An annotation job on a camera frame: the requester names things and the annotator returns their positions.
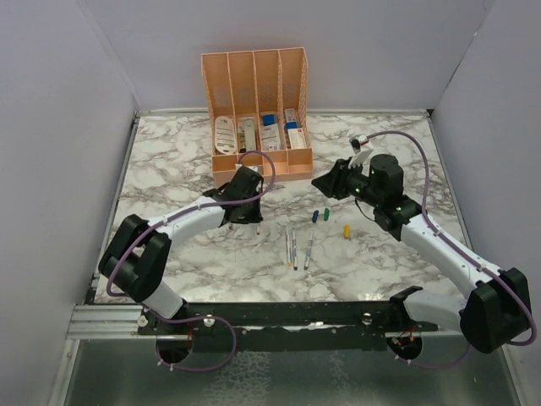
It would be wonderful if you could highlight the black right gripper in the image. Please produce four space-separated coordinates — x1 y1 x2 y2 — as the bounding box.
312 156 382 208

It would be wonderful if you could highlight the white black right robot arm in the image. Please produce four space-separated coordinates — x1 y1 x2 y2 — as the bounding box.
312 154 538 354

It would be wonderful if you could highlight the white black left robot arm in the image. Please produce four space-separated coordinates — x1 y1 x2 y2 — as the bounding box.
98 166 264 334

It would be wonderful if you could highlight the white green marker pen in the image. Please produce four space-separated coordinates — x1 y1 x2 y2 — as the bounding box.
303 230 314 271

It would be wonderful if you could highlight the white blue marker pen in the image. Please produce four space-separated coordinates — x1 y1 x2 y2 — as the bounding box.
291 229 298 271

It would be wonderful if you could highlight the white yellow marker pen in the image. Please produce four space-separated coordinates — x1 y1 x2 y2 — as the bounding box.
285 226 292 266

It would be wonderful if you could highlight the white blue box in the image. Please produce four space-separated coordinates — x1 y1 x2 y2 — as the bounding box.
260 112 281 151

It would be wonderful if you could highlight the white oval label card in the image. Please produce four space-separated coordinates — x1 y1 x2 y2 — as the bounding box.
214 116 237 155

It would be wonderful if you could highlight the white red box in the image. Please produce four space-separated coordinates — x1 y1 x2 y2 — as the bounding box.
284 108 308 149

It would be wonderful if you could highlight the peach plastic desk organizer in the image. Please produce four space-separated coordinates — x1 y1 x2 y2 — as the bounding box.
201 47 314 185

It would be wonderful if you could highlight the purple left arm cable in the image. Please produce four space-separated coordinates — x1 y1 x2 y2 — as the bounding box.
105 150 276 298

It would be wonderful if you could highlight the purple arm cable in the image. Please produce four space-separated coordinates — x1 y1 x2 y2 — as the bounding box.
367 129 536 347
105 150 276 298

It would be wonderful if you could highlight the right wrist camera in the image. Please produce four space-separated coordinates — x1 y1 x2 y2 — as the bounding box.
348 135 374 168

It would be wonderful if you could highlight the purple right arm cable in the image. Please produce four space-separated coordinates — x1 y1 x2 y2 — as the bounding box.
367 129 536 347

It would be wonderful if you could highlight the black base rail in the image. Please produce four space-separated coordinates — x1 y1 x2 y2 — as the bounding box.
133 300 437 353

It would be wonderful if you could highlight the aluminium extrusion frame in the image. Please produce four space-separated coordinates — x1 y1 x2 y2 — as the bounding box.
66 304 142 340

